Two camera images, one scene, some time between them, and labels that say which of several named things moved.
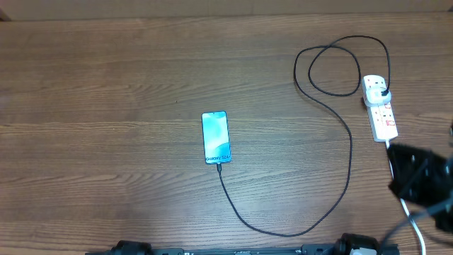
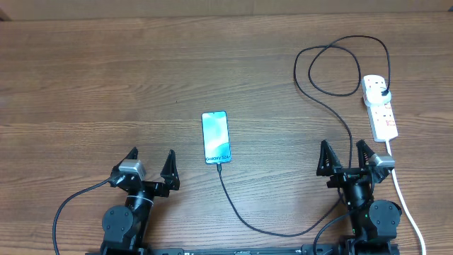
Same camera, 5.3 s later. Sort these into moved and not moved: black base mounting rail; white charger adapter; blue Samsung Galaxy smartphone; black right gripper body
Moved: black right gripper body
Not moved: blue Samsung Galaxy smartphone; white charger adapter; black base mounting rail
